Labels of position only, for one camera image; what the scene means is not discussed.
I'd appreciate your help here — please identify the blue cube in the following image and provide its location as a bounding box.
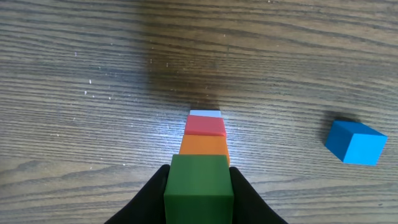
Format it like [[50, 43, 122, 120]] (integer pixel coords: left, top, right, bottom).
[[324, 120, 389, 167]]

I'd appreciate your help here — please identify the orange cube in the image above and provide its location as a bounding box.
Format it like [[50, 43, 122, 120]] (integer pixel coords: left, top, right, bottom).
[[178, 134, 231, 166]]

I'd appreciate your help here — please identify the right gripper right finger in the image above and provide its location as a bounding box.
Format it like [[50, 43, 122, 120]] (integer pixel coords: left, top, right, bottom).
[[229, 166, 289, 224]]

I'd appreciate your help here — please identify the red cube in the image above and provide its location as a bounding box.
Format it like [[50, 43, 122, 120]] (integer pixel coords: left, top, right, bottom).
[[183, 114, 228, 138]]

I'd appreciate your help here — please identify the white cube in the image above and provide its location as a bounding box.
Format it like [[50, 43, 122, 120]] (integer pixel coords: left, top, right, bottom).
[[188, 110, 223, 119]]

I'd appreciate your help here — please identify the green cube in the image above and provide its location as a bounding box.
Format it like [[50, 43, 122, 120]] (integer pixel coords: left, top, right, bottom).
[[163, 154, 235, 224]]

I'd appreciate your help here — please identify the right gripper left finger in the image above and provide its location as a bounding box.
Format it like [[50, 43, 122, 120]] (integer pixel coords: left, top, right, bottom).
[[104, 164, 171, 224]]

